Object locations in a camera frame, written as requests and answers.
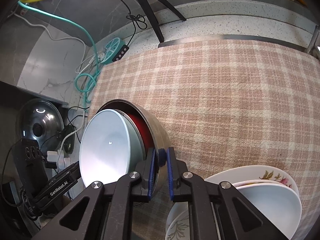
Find white power adapter strip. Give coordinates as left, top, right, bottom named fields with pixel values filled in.
left=47, top=151, right=71, bottom=171

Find plaid checkered table cloth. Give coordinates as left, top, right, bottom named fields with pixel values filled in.
left=89, top=40, right=319, bottom=239

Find large stainless steel bowl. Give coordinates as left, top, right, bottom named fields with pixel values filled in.
left=98, top=99, right=171, bottom=196

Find floral deep plate red roses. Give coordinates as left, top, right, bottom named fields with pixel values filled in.
left=232, top=179, right=277, bottom=187

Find white power cable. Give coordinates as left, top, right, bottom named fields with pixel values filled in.
left=7, top=12, right=101, bottom=176

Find teal power cable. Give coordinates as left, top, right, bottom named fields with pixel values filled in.
left=17, top=0, right=101, bottom=106

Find light blue ceramic bowl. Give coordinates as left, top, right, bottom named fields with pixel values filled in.
left=79, top=109, right=145, bottom=187

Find teal round power strip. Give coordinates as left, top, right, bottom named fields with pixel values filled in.
left=101, top=37, right=125, bottom=64

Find black mini tripod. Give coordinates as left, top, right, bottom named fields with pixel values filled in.
left=137, top=0, right=187, bottom=43

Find red steel-lined bowl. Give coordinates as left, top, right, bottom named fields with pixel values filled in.
left=128, top=113, right=154, bottom=152

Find floral deep plate pink flowers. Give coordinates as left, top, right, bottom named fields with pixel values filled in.
left=165, top=165, right=300, bottom=230

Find black cable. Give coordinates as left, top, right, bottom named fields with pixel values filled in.
left=106, top=0, right=148, bottom=47

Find white plate gold leaf pattern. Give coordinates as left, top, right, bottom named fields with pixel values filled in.
left=165, top=183, right=302, bottom=239

